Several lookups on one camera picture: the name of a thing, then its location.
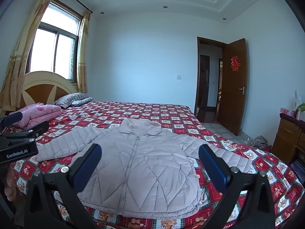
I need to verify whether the brown wooden door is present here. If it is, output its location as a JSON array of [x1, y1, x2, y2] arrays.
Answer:
[[216, 38, 248, 136]]

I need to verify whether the window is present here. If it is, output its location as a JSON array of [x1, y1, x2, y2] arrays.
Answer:
[[25, 0, 84, 84]]

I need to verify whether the cream and brown headboard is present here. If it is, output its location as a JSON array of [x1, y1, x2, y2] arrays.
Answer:
[[8, 71, 78, 111]]

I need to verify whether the brown door frame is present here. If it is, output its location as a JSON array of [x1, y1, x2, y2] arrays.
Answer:
[[193, 36, 229, 116]]

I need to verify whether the grey dotted pillow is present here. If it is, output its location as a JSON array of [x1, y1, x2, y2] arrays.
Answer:
[[71, 97, 94, 106]]

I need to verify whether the pink box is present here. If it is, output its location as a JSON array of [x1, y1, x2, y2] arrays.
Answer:
[[281, 107, 296, 117]]

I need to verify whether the grey cloth pile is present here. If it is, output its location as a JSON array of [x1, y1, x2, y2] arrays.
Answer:
[[250, 135, 268, 148]]

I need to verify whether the wooden cabinet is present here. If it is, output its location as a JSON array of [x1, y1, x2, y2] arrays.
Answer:
[[270, 112, 305, 166]]

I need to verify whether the striped pillow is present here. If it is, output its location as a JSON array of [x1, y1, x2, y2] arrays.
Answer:
[[56, 93, 88, 108]]

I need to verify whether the person's left hand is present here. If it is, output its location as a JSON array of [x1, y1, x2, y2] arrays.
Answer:
[[4, 165, 18, 197]]

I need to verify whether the red checked printed bedspread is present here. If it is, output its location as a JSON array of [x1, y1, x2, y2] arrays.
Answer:
[[5, 100, 305, 229]]

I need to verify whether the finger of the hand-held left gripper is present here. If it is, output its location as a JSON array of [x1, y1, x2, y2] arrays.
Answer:
[[0, 121, 49, 149], [0, 112, 23, 131]]

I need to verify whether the red paper door decoration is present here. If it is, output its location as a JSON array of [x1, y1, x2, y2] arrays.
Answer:
[[230, 56, 241, 71]]

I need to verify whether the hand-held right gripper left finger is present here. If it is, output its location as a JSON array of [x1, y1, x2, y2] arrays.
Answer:
[[25, 144, 103, 229]]

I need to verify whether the green and white bag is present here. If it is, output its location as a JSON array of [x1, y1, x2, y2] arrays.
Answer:
[[294, 103, 305, 120]]

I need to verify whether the dark hallway door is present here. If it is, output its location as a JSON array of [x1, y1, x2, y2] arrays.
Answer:
[[200, 54, 210, 108]]

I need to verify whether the folded pink quilt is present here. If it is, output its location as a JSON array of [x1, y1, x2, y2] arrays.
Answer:
[[8, 102, 63, 128]]

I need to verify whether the light grey puffer jacket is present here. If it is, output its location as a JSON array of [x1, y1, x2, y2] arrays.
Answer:
[[36, 118, 253, 220]]

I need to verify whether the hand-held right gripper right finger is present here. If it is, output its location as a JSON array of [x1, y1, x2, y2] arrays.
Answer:
[[198, 144, 275, 229]]

